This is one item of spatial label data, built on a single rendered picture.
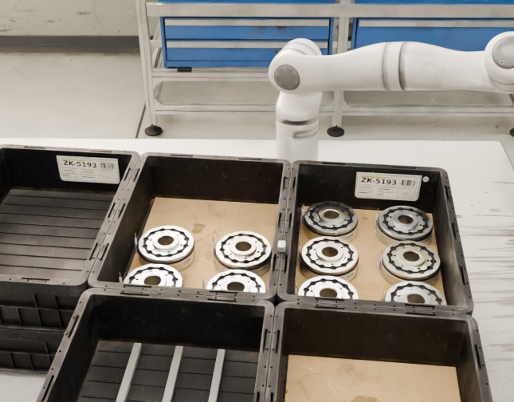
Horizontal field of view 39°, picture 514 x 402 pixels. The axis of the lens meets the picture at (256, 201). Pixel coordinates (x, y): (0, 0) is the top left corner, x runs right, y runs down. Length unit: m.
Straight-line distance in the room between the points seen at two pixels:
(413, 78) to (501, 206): 0.51
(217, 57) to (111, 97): 0.74
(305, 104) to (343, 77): 0.14
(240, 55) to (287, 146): 1.65
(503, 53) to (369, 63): 0.24
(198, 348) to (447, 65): 0.68
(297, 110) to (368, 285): 0.42
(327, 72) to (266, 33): 1.72
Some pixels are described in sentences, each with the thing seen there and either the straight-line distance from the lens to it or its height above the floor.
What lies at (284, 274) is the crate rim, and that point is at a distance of 1.18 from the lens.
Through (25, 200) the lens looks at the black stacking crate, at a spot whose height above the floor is 0.83.
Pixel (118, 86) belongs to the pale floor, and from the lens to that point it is 3.83.
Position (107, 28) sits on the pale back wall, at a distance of 4.16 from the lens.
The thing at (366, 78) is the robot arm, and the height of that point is 1.08.
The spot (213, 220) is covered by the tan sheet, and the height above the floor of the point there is 0.83.
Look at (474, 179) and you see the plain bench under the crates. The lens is 1.88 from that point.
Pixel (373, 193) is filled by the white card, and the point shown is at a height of 0.87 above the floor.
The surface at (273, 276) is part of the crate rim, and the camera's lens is 1.17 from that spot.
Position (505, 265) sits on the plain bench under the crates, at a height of 0.70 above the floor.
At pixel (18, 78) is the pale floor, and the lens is 4.03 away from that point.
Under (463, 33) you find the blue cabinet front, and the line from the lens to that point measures 3.26.
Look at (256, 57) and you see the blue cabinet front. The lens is 3.20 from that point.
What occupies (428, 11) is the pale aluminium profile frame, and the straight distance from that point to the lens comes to 3.14.
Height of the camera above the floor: 1.71
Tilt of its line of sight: 36 degrees down
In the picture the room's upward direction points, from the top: straight up
